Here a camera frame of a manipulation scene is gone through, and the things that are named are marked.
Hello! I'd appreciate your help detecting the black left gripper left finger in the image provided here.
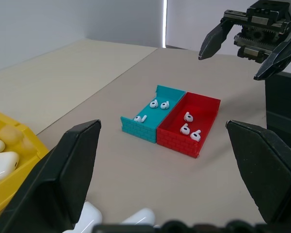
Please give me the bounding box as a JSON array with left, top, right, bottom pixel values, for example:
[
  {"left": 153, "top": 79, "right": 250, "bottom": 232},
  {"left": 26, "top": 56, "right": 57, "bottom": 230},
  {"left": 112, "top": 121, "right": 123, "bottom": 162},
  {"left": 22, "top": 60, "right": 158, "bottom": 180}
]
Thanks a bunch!
[{"left": 0, "top": 119, "right": 102, "bottom": 233}]

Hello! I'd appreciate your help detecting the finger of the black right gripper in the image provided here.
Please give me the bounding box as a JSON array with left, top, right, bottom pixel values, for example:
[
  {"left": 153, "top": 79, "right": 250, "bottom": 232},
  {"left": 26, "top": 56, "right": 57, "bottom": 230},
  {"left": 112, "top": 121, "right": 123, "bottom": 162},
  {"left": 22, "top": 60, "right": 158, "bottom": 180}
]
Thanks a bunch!
[
  {"left": 254, "top": 36, "right": 291, "bottom": 81},
  {"left": 198, "top": 23, "right": 236, "bottom": 61}
]

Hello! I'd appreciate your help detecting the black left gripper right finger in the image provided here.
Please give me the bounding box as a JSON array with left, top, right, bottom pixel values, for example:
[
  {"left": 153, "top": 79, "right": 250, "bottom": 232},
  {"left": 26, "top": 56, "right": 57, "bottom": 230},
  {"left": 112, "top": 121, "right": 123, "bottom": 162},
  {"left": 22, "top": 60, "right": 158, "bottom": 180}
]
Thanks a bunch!
[{"left": 225, "top": 119, "right": 291, "bottom": 225}]

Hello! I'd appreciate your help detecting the yellow plastic bin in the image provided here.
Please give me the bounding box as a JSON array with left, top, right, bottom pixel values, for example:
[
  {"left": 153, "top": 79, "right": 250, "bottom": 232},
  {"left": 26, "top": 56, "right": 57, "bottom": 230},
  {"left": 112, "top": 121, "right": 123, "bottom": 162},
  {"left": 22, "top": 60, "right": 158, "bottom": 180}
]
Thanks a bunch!
[{"left": 0, "top": 108, "right": 49, "bottom": 216}]

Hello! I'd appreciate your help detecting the blue plastic tray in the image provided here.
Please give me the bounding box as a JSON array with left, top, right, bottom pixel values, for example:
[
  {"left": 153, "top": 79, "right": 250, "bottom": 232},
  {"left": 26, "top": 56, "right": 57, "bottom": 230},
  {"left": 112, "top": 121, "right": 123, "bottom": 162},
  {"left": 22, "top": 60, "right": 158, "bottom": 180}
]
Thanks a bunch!
[{"left": 120, "top": 84, "right": 187, "bottom": 144}]

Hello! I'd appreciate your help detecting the red plastic tray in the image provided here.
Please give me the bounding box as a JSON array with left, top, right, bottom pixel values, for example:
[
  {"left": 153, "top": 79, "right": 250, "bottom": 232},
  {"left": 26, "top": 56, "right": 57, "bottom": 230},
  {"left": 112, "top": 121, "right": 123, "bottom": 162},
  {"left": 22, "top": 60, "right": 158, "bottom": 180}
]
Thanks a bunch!
[{"left": 156, "top": 91, "right": 221, "bottom": 159}]

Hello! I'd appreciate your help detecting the dark block beside table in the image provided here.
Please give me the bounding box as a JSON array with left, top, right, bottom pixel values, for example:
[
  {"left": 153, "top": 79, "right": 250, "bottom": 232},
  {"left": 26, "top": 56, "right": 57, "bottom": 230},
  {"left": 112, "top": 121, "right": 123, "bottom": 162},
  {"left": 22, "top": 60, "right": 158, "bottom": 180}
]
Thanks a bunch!
[{"left": 265, "top": 71, "right": 291, "bottom": 151}]

